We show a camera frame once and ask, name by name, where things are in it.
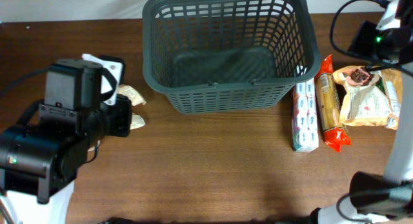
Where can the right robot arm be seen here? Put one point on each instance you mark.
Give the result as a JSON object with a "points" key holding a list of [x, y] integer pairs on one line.
{"points": [[373, 198]]}

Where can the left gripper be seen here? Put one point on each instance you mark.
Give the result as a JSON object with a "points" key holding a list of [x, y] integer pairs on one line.
{"points": [[123, 118]]}

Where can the white blue tissue pack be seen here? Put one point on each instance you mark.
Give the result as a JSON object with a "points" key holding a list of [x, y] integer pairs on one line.
{"points": [[304, 120]]}

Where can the grey plastic shopping basket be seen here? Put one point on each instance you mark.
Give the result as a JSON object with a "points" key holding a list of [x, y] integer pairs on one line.
{"points": [[224, 55]]}

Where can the orange spaghetti pasta packet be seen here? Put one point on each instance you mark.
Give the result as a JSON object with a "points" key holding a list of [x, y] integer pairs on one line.
{"points": [[335, 134]]}

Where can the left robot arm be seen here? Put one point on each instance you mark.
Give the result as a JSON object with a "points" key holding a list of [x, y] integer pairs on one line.
{"points": [[43, 151]]}

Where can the beige printed snack bag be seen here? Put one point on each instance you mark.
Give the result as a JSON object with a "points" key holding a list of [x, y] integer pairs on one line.
{"points": [[372, 98]]}

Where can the clear bag of beige powder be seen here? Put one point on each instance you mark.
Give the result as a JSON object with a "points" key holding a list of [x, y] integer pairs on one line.
{"points": [[136, 99]]}

